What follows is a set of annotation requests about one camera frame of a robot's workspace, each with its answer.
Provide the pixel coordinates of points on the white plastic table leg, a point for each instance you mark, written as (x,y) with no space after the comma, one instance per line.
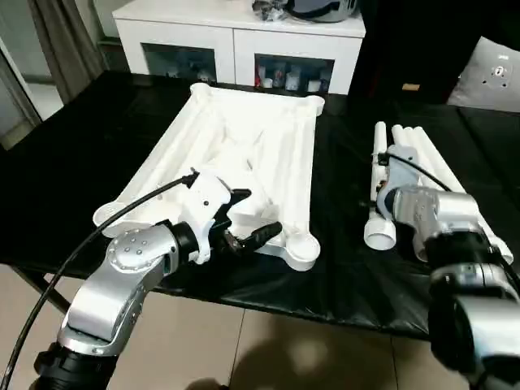
(418,150)
(379,236)
(397,138)
(500,244)

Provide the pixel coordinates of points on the white plastic table top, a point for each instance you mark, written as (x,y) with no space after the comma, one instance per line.
(260,138)

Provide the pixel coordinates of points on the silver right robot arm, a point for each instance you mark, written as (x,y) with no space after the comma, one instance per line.
(463,301)

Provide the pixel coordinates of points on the small yellow label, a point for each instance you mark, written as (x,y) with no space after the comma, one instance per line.
(411,87)

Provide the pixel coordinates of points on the black tall cabinet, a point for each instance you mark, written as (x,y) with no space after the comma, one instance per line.
(406,49)

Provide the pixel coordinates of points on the light grey cushion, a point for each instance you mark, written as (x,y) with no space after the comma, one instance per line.
(491,77)

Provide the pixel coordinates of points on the white glass-door cabinet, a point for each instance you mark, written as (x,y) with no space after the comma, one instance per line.
(236,49)

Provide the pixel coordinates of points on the grey carry case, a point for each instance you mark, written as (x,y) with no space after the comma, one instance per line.
(325,10)

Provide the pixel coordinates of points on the black table mat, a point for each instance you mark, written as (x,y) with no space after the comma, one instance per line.
(81,162)

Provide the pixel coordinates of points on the black work table leg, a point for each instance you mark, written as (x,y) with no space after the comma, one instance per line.
(45,292)

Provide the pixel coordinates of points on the grey curtain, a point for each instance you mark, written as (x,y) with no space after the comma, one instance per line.
(61,41)

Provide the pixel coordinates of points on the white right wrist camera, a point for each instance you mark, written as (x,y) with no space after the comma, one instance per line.
(404,166)

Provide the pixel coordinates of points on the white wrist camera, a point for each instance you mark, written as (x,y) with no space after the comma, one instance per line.
(404,166)
(203,199)

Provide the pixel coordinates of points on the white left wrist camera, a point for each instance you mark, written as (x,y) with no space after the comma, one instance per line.
(203,199)

